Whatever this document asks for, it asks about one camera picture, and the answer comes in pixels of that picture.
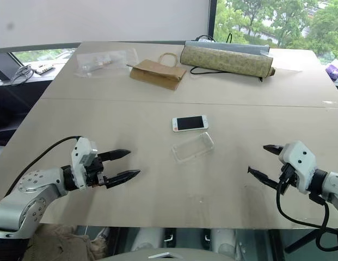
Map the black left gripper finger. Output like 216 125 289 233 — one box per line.
97 148 131 163
105 170 142 190

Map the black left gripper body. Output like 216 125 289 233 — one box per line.
85 156 108 189

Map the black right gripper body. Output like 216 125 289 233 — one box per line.
277 163 299 191

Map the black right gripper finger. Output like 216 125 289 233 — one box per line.
247 165 281 191
263 144 284 157

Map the white smartphone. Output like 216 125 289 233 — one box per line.
171 115 210 133
171 132 215 164

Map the white rounded shape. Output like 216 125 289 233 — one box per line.
130 227 165 252

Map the black chair leg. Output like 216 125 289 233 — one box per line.
284 229 322 255

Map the beige cloth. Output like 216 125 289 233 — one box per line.
29 224 104 261

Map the brown paper bag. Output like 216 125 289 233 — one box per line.
126 53 188 91

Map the clear plastic bag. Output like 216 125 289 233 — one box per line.
73 48 139 79

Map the purple packet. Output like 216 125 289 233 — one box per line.
325 64 338 82

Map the rolled yellow patterned mat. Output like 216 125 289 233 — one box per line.
180 45 276 79

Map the grey rolled sheet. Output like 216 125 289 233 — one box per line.
185 40 272 57

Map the white roller blind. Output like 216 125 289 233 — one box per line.
0 0 209 49

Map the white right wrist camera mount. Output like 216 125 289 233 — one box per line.
278 140 318 194

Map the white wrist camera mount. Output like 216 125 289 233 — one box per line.
70 136 99 190
278 140 318 194

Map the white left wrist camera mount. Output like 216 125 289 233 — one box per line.
70 136 99 190

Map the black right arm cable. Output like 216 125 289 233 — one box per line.
276 165 338 252

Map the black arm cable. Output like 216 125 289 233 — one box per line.
276 165 338 252
4 135 83 198

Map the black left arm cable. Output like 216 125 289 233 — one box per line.
4 135 83 198

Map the black mat cord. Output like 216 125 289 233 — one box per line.
189 66 264 83

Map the grey coiled cable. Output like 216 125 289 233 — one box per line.
9 65 35 86

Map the black cable loop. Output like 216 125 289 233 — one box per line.
195 32 234 44

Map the dark window frame post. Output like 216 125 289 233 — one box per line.
206 0 218 42

